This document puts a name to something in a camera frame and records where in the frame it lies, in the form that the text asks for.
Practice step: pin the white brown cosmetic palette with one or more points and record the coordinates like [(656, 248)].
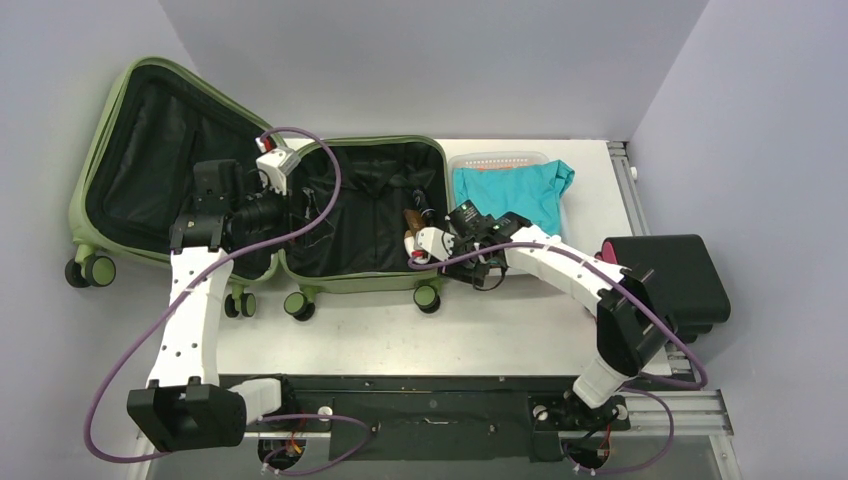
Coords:
[(415, 222)]

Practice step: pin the black and pink storage organizer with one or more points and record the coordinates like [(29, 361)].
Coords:
[(689, 279)]

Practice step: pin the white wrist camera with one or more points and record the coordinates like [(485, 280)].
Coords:
[(275, 164), (429, 244)]

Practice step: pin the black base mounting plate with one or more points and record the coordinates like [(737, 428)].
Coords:
[(304, 395)]

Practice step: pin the green hard-shell suitcase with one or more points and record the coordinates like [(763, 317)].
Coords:
[(160, 120)]

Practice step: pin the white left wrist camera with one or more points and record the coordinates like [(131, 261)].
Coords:
[(275, 164)]

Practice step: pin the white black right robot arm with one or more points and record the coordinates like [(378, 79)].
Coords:
[(632, 323)]

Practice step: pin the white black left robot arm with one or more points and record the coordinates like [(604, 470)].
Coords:
[(184, 407)]

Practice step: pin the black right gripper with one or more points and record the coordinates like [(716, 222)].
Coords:
[(460, 225)]

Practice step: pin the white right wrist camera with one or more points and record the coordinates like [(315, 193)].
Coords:
[(429, 244)]

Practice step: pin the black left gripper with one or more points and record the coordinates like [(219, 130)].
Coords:
[(281, 231)]

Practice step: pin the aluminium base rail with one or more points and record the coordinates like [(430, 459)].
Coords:
[(651, 413)]

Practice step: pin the teal garment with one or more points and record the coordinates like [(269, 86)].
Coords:
[(533, 192)]

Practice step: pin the white perforated plastic basket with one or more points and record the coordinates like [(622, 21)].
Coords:
[(500, 160)]

